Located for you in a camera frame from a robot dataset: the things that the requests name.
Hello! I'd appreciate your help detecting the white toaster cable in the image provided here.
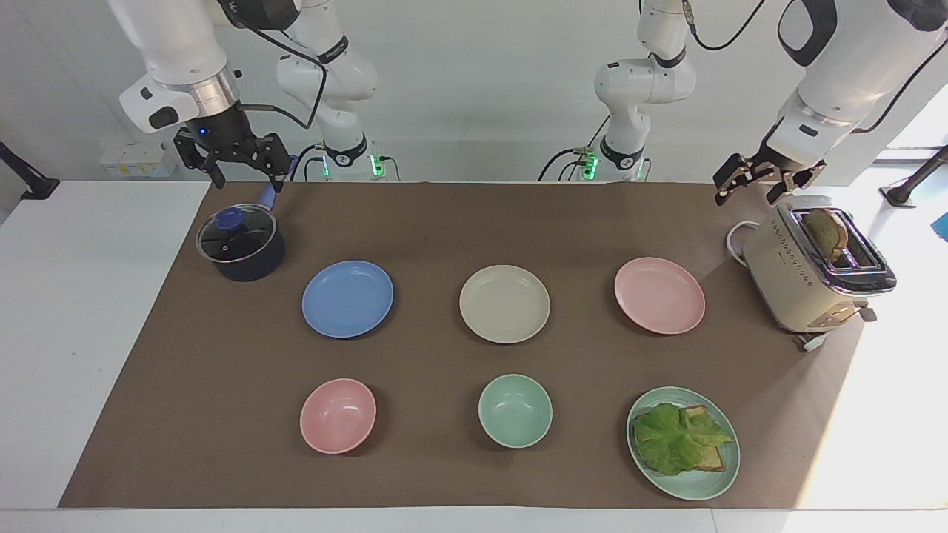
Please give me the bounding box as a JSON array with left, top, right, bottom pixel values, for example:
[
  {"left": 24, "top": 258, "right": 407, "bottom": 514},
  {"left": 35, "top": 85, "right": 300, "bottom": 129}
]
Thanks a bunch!
[{"left": 725, "top": 220, "right": 761, "bottom": 265}]

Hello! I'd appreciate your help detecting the toast slice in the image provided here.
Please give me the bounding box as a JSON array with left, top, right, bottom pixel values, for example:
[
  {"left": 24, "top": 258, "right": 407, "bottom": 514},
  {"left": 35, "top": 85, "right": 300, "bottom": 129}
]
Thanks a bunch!
[{"left": 683, "top": 405, "right": 727, "bottom": 473}]

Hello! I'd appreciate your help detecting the cream toaster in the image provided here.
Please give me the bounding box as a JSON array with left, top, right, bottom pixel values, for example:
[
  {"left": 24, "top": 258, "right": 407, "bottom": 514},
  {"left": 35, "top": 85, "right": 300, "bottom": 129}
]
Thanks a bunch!
[{"left": 742, "top": 195, "right": 898, "bottom": 353}]

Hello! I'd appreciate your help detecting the green plate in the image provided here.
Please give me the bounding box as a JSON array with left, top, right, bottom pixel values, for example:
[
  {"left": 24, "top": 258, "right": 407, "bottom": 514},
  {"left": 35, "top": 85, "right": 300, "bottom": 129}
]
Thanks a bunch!
[{"left": 626, "top": 386, "right": 741, "bottom": 502}]

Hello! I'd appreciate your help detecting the beige plate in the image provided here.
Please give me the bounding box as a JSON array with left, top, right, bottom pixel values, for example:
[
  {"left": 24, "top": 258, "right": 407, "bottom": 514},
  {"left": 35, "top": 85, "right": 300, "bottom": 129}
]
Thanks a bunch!
[{"left": 458, "top": 264, "right": 552, "bottom": 345}]

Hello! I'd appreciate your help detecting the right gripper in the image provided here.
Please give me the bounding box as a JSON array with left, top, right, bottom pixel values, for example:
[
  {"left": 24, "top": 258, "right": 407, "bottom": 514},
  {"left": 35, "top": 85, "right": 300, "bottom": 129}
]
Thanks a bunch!
[{"left": 173, "top": 102, "right": 294, "bottom": 195}]

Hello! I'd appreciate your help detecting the glass lid with blue knob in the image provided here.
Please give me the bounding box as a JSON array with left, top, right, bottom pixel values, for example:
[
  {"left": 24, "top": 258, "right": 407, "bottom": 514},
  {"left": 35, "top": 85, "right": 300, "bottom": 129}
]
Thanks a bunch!
[{"left": 196, "top": 204, "right": 277, "bottom": 264}]

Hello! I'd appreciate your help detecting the black stand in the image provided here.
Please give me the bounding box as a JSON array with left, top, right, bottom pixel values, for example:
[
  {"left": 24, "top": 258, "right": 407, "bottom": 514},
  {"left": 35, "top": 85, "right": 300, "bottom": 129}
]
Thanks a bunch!
[
  {"left": 0, "top": 141, "right": 61, "bottom": 201},
  {"left": 878, "top": 144, "right": 948, "bottom": 207}
]

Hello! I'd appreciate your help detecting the black cable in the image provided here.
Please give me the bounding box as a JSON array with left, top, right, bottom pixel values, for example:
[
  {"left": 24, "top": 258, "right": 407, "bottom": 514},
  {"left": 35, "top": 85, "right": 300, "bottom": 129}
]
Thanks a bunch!
[
  {"left": 681, "top": 0, "right": 768, "bottom": 53},
  {"left": 850, "top": 36, "right": 948, "bottom": 135},
  {"left": 538, "top": 113, "right": 612, "bottom": 183},
  {"left": 221, "top": 0, "right": 330, "bottom": 131}
]

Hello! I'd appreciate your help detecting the green bowl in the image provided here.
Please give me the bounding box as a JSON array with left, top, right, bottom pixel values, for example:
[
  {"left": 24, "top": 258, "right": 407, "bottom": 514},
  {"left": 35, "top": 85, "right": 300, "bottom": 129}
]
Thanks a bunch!
[{"left": 477, "top": 373, "right": 554, "bottom": 450}]

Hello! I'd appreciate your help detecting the bread slice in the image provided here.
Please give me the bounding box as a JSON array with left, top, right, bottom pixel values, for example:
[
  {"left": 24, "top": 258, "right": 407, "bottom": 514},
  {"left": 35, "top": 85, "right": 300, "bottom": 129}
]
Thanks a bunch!
[{"left": 804, "top": 207, "right": 851, "bottom": 263}]

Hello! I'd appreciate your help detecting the blue plate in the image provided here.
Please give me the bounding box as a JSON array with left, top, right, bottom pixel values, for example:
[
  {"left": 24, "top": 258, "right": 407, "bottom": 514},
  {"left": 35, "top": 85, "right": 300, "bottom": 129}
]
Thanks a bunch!
[{"left": 301, "top": 260, "right": 395, "bottom": 340}]

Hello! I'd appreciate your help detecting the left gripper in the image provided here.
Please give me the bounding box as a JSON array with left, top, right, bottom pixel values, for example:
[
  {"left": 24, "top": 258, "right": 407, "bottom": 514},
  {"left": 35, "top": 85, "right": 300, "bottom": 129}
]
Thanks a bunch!
[{"left": 713, "top": 139, "right": 828, "bottom": 207}]

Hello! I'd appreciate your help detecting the pink bowl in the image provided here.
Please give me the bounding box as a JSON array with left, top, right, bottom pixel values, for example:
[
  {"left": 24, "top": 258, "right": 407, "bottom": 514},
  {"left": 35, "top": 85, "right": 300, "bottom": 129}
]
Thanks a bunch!
[{"left": 298, "top": 378, "right": 378, "bottom": 455}]

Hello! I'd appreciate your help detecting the dark blue pot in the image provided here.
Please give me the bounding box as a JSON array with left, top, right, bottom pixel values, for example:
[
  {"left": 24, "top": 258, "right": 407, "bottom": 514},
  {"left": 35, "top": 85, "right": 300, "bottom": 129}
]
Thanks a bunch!
[{"left": 197, "top": 155, "right": 299, "bottom": 283}]

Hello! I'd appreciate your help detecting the green lettuce leaf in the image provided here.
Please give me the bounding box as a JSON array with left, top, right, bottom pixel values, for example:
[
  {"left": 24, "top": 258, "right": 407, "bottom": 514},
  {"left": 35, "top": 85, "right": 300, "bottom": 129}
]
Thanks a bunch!
[{"left": 632, "top": 403, "right": 735, "bottom": 477}]

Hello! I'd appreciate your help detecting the pink plate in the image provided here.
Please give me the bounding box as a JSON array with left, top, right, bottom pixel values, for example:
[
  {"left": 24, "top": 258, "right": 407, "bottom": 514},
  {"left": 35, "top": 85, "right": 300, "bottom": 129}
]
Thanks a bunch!
[{"left": 613, "top": 256, "right": 707, "bottom": 336}]

